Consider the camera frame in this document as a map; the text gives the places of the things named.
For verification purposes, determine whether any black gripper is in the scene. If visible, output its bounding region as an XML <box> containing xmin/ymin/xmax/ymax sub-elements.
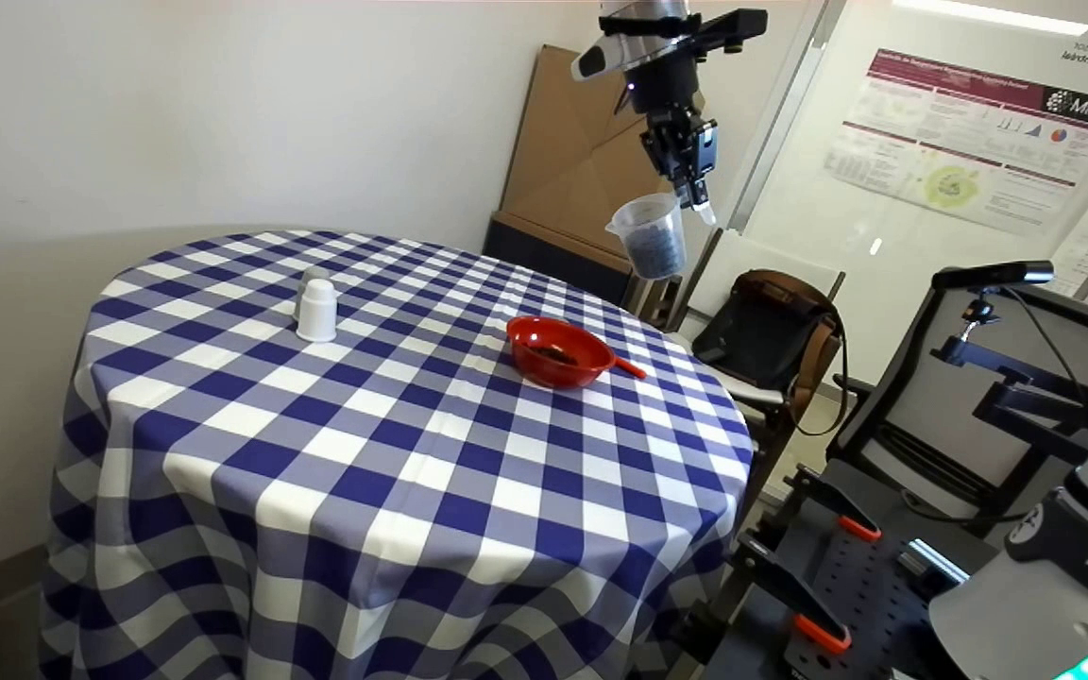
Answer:
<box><xmin>622</xmin><ymin>50</ymin><xmax>723</xmax><ymax>214</ymax></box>

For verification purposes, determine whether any colourless plastic measuring jar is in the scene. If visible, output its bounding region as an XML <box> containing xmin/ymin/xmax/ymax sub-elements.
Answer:
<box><xmin>606</xmin><ymin>190</ymin><xmax>694</xmax><ymax>285</ymax></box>

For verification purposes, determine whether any orange bowl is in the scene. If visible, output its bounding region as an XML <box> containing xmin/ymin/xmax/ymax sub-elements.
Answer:
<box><xmin>504</xmin><ymin>315</ymin><xmax>619</xmax><ymax>392</ymax></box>

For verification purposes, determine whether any large brown cardboard sheet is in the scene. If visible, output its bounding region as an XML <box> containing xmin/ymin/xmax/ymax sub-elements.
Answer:
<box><xmin>495</xmin><ymin>40</ymin><xmax>703</xmax><ymax>267</ymax></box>

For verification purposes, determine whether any research poster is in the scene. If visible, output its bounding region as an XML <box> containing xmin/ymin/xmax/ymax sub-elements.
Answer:
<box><xmin>820</xmin><ymin>50</ymin><xmax>1088</xmax><ymax>247</ymax></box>

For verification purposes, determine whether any black mesh office chair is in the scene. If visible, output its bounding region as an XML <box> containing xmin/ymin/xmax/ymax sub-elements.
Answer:
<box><xmin>823</xmin><ymin>257</ymin><xmax>1088</xmax><ymax>540</ymax></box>

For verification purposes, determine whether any black clamp orange tip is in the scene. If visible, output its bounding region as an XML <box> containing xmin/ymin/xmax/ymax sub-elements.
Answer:
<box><xmin>729</xmin><ymin>534</ymin><xmax>857</xmax><ymax>660</ymax></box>
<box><xmin>783</xmin><ymin>465</ymin><xmax>888</xmax><ymax>547</ymax></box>

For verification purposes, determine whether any white shaker bottle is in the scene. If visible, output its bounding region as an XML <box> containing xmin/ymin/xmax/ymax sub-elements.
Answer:
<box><xmin>295</xmin><ymin>277</ymin><xmax>345</xmax><ymax>349</ymax></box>

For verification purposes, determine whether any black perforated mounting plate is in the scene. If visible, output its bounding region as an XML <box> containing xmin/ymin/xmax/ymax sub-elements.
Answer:
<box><xmin>692</xmin><ymin>477</ymin><xmax>988</xmax><ymax>680</ymax></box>

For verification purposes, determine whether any blue white checkered tablecloth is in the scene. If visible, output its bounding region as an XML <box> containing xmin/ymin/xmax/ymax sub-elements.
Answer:
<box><xmin>35</xmin><ymin>223</ymin><xmax>764</xmax><ymax>680</ymax></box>

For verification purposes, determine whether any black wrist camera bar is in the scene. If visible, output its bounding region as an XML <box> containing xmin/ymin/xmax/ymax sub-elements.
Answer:
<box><xmin>676</xmin><ymin>6</ymin><xmax>774</xmax><ymax>59</ymax></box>

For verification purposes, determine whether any black stereo camera bar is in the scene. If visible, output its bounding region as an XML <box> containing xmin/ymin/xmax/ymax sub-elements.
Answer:
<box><xmin>930</xmin><ymin>257</ymin><xmax>1063</xmax><ymax>297</ymax></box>

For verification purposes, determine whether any blue camera mount arm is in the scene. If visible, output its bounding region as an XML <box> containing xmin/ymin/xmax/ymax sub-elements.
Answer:
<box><xmin>930</xmin><ymin>292</ymin><xmax>1088</xmax><ymax>446</ymax></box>

